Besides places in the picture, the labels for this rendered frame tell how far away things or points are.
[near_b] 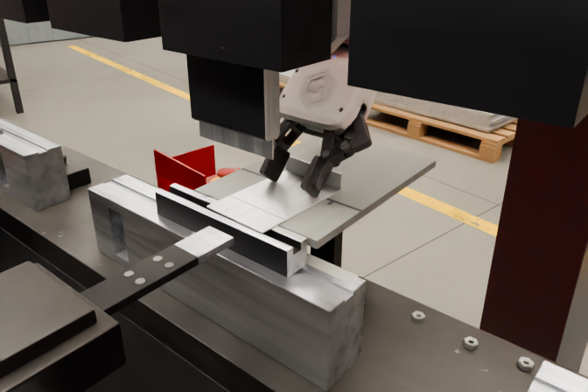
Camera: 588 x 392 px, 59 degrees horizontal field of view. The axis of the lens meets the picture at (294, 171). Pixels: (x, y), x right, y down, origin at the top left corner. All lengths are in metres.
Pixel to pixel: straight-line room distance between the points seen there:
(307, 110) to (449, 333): 0.29
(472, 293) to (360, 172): 1.59
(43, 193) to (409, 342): 0.60
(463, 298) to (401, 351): 1.60
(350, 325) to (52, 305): 0.26
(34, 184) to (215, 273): 0.42
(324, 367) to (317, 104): 0.27
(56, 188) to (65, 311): 0.53
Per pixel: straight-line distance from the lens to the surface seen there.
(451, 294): 2.18
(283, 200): 0.58
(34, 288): 0.43
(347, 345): 0.53
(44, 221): 0.88
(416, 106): 3.78
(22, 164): 0.89
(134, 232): 0.67
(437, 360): 0.58
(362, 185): 0.62
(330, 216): 0.55
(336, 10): 0.44
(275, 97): 0.46
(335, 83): 0.58
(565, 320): 1.24
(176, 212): 0.60
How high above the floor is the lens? 1.26
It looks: 24 degrees down
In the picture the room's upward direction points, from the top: straight up
